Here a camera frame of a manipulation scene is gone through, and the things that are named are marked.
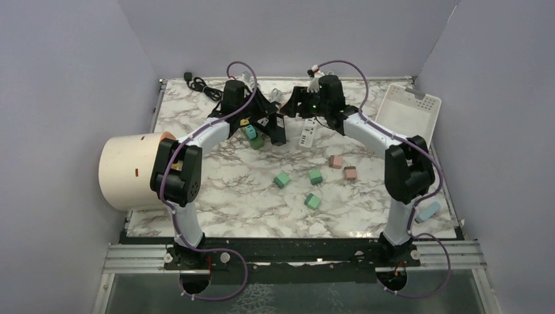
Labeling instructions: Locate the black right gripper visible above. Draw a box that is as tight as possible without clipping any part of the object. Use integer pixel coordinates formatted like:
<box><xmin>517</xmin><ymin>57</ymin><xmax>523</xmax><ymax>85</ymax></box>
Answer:
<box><xmin>280</xmin><ymin>86</ymin><xmax>330</xmax><ymax>119</ymax></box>

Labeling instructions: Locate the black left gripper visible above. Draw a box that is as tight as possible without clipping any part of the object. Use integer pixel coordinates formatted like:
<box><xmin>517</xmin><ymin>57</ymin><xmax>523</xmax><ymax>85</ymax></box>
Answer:
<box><xmin>236</xmin><ymin>86</ymin><xmax>277</xmax><ymax>122</ymax></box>

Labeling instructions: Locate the green power strip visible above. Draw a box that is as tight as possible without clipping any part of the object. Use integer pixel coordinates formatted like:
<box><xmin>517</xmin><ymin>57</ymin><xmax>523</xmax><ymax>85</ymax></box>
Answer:
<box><xmin>241</xmin><ymin>125</ymin><xmax>264</xmax><ymax>150</ymax></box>

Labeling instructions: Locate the white power strip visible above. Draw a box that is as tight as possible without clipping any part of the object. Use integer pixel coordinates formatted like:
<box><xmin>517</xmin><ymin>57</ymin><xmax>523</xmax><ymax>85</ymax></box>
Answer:
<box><xmin>298</xmin><ymin>118</ymin><xmax>317</xmax><ymax>148</ymax></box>

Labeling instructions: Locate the black power strip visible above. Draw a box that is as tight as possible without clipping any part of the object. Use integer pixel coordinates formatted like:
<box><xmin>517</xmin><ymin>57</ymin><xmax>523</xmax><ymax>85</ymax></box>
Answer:
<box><xmin>253</xmin><ymin>117</ymin><xmax>270</xmax><ymax>134</ymax></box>
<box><xmin>270</xmin><ymin>113</ymin><xmax>287</xmax><ymax>146</ymax></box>

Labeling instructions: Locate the pink USB charger plug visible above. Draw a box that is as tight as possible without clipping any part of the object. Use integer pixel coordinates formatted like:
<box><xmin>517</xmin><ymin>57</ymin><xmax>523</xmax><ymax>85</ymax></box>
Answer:
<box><xmin>343</xmin><ymin>166</ymin><xmax>358</xmax><ymax>181</ymax></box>

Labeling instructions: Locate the green USB charger plug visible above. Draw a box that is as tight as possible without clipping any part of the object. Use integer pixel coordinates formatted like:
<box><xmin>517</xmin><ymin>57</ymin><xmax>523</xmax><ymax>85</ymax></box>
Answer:
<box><xmin>274</xmin><ymin>172</ymin><xmax>291</xmax><ymax>189</ymax></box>

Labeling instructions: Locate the light green charger plug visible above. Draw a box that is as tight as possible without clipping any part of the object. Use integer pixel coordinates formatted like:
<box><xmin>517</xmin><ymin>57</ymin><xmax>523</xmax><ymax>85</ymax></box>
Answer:
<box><xmin>304</xmin><ymin>193</ymin><xmax>321</xmax><ymax>210</ymax></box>

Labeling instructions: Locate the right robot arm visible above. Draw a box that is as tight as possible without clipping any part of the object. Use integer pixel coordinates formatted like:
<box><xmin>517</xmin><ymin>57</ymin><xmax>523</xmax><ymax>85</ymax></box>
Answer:
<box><xmin>279</xmin><ymin>75</ymin><xmax>435</xmax><ymax>266</ymax></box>

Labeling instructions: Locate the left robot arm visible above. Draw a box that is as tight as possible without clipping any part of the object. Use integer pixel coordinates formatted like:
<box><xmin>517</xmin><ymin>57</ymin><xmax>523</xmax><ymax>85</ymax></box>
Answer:
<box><xmin>150</xmin><ymin>80</ymin><xmax>285</xmax><ymax>269</ymax></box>

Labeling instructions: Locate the teal blue charger plug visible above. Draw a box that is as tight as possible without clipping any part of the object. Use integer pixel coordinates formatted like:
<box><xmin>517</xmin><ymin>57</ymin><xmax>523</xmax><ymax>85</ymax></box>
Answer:
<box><xmin>245</xmin><ymin>125</ymin><xmax>258</xmax><ymax>141</ymax></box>

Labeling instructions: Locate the light blue charger plug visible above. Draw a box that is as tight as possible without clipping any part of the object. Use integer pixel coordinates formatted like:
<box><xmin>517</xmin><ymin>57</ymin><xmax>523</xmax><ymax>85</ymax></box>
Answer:
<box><xmin>414</xmin><ymin>201</ymin><xmax>441</xmax><ymax>224</ymax></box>

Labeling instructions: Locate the white plastic basket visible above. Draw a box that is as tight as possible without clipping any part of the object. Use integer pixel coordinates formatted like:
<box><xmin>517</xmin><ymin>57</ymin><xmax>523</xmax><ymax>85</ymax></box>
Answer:
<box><xmin>375</xmin><ymin>83</ymin><xmax>442</xmax><ymax>145</ymax></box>

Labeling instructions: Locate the cream cylindrical drum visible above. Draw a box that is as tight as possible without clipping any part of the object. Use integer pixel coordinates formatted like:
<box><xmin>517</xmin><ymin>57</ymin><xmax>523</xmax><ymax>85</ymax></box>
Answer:
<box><xmin>98</xmin><ymin>132</ymin><xmax>175</xmax><ymax>211</ymax></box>

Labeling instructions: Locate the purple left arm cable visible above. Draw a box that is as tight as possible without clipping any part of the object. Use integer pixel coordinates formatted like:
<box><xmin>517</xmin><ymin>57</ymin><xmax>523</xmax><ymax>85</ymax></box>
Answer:
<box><xmin>158</xmin><ymin>61</ymin><xmax>259</xmax><ymax>303</ymax></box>

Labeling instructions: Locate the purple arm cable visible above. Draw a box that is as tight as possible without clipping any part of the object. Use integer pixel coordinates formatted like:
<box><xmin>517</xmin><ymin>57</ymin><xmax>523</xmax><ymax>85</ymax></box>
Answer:
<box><xmin>158</xmin><ymin>61</ymin><xmax>259</xmax><ymax>303</ymax></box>
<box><xmin>308</xmin><ymin>60</ymin><xmax>453</xmax><ymax>300</ymax></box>

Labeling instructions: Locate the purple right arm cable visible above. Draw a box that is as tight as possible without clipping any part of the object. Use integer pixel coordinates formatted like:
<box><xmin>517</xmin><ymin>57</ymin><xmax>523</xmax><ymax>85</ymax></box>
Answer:
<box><xmin>308</xmin><ymin>60</ymin><xmax>453</xmax><ymax>300</ymax></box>

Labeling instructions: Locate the black power cord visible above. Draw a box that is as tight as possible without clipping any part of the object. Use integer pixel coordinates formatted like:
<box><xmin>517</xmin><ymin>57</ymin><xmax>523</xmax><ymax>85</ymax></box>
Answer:
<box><xmin>183</xmin><ymin>71</ymin><xmax>226</xmax><ymax>103</ymax></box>

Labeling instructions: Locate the aluminium front rail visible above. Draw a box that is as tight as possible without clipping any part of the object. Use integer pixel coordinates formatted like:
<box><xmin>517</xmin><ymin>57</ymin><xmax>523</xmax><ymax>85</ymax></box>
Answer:
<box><xmin>102</xmin><ymin>240</ymin><xmax>488</xmax><ymax>275</ymax></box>

